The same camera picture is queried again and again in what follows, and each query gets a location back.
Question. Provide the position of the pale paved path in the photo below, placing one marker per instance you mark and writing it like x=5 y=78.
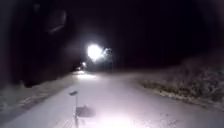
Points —
x=113 y=100

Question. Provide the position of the robot's own part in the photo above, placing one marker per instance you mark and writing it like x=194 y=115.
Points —
x=75 y=120

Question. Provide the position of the leaf-strewn grass verge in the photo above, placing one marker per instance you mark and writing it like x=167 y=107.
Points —
x=20 y=96

